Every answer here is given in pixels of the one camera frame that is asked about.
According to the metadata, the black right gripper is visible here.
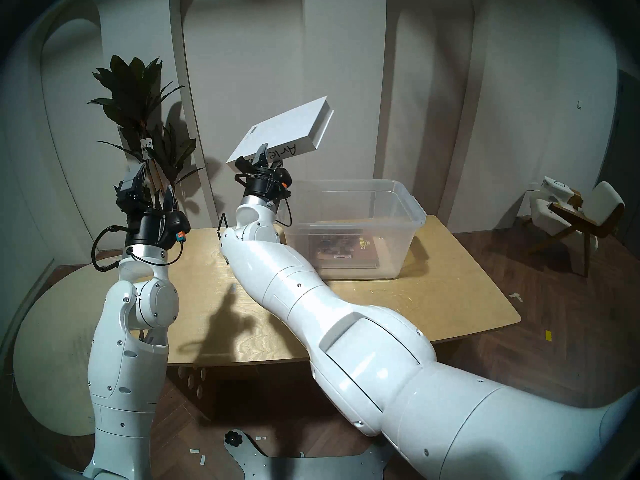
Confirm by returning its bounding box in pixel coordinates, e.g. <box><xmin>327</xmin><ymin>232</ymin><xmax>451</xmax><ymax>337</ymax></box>
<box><xmin>234</xmin><ymin>143</ymin><xmax>293</xmax><ymax>201</ymax></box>

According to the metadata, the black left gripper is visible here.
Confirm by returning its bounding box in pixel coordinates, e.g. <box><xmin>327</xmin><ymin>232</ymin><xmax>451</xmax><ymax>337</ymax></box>
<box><xmin>122</xmin><ymin>185</ymin><xmax>192</xmax><ymax>251</ymax></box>

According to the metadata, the white Arietta book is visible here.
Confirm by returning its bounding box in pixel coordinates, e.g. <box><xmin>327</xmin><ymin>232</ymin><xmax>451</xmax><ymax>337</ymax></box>
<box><xmin>226</xmin><ymin>96</ymin><xmax>335</xmax><ymax>166</ymax></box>

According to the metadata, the brown Homes book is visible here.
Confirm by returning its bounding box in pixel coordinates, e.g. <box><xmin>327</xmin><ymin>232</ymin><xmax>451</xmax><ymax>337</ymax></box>
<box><xmin>307</xmin><ymin>234</ymin><xmax>381</xmax><ymax>271</ymax></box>

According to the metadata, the clear plastic storage box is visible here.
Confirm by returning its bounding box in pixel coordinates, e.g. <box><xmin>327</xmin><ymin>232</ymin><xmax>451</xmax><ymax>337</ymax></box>
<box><xmin>277</xmin><ymin>179</ymin><xmax>428</xmax><ymax>281</ymax></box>

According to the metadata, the tall dark green plant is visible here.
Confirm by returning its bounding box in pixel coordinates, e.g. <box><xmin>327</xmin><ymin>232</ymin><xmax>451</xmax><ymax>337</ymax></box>
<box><xmin>88</xmin><ymin>55</ymin><xmax>206</xmax><ymax>226</ymax></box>

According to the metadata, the round beige rug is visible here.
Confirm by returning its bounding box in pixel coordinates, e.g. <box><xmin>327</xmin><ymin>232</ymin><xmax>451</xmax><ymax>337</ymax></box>
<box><xmin>13</xmin><ymin>264</ymin><xmax>127</xmax><ymax>438</ymax></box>

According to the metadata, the light wooden table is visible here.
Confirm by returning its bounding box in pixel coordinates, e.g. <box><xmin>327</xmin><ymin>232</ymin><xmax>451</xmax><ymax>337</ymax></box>
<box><xmin>165</xmin><ymin>215</ymin><xmax>522</xmax><ymax>426</ymax></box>

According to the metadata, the white bag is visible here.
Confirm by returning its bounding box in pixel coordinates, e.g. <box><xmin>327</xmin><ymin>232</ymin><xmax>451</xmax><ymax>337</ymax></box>
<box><xmin>541</xmin><ymin>176</ymin><xmax>574</xmax><ymax>203</ymax></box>

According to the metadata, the white wooden armchair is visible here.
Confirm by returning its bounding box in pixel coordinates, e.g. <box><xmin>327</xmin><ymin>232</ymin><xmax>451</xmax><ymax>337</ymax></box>
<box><xmin>522</xmin><ymin>180</ymin><xmax>626</xmax><ymax>278</ymax></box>

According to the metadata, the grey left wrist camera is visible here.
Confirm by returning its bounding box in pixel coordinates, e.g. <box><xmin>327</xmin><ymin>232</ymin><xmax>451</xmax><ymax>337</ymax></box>
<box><xmin>116</xmin><ymin>164</ymin><xmax>150</xmax><ymax>210</ymax></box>

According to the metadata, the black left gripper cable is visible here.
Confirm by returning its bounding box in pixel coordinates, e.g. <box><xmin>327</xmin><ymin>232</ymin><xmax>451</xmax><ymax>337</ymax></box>
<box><xmin>90</xmin><ymin>225</ymin><xmax>189</xmax><ymax>273</ymax></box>

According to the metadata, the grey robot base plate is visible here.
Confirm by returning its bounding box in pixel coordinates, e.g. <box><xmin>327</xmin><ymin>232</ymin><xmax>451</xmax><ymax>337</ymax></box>
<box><xmin>224</xmin><ymin>429</ymin><xmax>397</xmax><ymax>480</ymax></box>

